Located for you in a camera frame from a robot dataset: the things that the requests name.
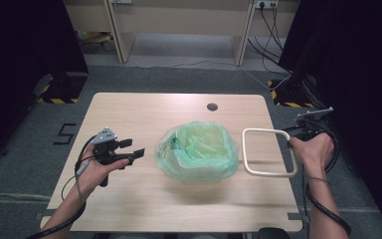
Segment black curtain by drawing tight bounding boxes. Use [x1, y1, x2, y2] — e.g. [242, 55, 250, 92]
[0, 0, 90, 163]
[278, 0, 382, 239]

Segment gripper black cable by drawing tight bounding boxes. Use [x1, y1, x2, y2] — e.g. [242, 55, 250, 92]
[279, 118, 353, 238]
[25, 133, 97, 239]

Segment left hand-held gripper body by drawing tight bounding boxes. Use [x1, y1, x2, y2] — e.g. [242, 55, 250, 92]
[91, 126, 136, 187]

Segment white wall socket with plugs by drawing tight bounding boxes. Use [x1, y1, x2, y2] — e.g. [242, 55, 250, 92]
[255, 0, 280, 10]

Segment black socket cables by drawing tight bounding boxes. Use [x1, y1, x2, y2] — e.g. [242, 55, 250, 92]
[247, 3, 293, 76]

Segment green plastic bag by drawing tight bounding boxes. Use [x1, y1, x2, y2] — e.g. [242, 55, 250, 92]
[154, 120, 241, 184]

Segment white floor cable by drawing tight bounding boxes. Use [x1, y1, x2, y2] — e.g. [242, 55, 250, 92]
[131, 59, 291, 92]

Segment yellow cloth under desk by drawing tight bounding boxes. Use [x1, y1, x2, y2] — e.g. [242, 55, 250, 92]
[85, 31, 114, 45]

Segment cream bin rim frame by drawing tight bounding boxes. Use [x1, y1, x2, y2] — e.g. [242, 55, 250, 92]
[241, 127, 299, 179]

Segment black stand base striped tape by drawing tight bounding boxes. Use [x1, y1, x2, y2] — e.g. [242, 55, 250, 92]
[36, 73, 89, 105]
[267, 77, 316, 110]

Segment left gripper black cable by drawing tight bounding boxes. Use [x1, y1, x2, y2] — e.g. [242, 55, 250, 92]
[25, 133, 97, 239]

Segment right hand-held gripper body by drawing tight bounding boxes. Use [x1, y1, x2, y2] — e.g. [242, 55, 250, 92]
[283, 107, 334, 142]

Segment person's left hand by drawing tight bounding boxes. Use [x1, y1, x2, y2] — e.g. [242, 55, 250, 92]
[75, 145, 131, 201]

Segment long beige desk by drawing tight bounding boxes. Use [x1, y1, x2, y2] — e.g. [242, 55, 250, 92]
[63, 0, 301, 66]

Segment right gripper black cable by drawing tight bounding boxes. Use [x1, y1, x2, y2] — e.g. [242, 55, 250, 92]
[279, 118, 353, 238]

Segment person's right hand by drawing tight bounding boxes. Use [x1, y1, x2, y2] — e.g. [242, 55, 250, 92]
[288, 131, 335, 179]

